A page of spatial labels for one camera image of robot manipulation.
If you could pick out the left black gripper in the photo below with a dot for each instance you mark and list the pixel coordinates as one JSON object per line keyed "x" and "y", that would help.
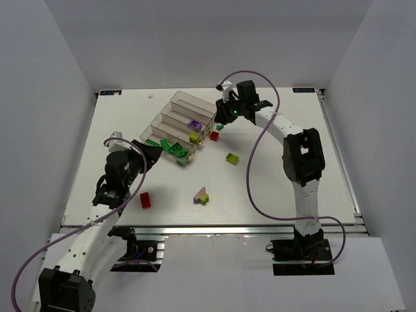
{"x": 143, "y": 156}

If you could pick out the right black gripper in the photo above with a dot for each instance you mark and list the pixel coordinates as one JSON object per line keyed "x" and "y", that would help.
{"x": 223, "y": 114}

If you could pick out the green square lego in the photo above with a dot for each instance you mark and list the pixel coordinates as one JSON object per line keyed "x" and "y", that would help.
{"x": 165, "y": 145}

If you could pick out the red square lego brick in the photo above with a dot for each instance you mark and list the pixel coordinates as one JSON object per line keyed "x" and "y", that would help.
{"x": 214, "y": 136}

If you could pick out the green square lego upside-down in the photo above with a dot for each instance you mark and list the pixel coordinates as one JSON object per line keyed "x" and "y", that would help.
{"x": 176, "y": 147}

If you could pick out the green long lego brick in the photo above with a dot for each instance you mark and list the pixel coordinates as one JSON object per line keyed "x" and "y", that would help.
{"x": 176, "y": 153}

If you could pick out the green lego with number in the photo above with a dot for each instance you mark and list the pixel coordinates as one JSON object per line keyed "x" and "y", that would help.
{"x": 184, "y": 152}

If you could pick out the green and lime lego stack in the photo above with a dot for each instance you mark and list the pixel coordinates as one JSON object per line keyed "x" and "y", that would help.
{"x": 193, "y": 138}

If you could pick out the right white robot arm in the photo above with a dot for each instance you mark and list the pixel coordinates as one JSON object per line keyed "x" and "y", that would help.
{"x": 303, "y": 158}

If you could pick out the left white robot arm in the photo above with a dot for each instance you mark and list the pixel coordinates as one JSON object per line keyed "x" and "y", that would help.
{"x": 101, "y": 244}

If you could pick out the clear container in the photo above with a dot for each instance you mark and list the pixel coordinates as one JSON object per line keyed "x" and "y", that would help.
{"x": 148, "y": 134}
{"x": 174, "y": 130}
{"x": 193, "y": 107}
{"x": 167, "y": 110}

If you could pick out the red lego brick front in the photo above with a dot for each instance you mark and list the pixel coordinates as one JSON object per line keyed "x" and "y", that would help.
{"x": 145, "y": 200}

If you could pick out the lime square lego brick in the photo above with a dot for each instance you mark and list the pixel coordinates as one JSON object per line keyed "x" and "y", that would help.
{"x": 232, "y": 158}

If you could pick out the blue label left corner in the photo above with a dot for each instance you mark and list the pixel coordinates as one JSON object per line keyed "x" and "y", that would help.
{"x": 110, "y": 92}

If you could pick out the blue label corner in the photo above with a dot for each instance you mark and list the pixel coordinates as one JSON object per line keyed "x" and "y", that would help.
{"x": 110, "y": 92}
{"x": 303, "y": 90}

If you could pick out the blue label right corner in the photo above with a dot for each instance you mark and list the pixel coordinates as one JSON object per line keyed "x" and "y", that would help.
{"x": 303, "y": 90}

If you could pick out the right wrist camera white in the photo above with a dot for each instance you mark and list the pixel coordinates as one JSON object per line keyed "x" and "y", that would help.
{"x": 225, "y": 87}

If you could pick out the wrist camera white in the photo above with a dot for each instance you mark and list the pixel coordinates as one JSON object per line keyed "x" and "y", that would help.
{"x": 116, "y": 145}
{"x": 225, "y": 87}

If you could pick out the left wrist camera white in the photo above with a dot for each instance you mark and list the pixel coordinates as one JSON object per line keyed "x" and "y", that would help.
{"x": 116, "y": 145}

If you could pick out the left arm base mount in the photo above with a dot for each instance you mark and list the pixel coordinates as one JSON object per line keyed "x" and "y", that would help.
{"x": 140, "y": 254}

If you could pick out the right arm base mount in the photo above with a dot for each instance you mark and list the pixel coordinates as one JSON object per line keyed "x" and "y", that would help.
{"x": 290, "y": 260}

